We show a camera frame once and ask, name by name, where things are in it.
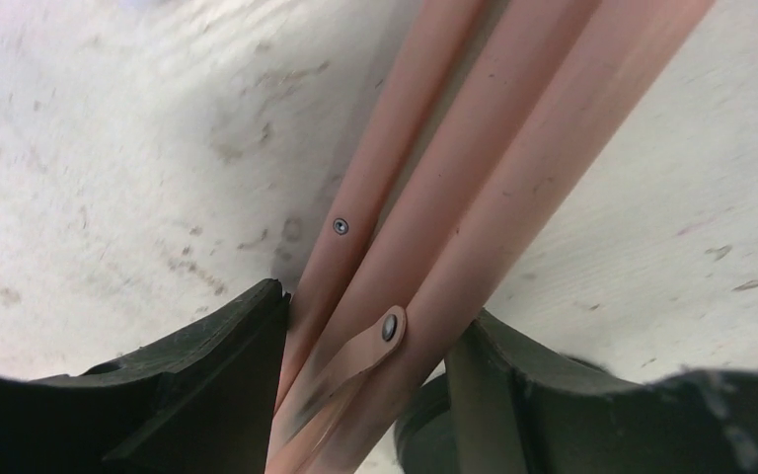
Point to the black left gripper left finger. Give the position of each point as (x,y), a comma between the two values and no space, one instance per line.
(199,400)

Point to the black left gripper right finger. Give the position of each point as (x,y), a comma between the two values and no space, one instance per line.
(507,404)

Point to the pink perforated music stand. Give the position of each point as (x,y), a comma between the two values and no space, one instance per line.
(490,115)

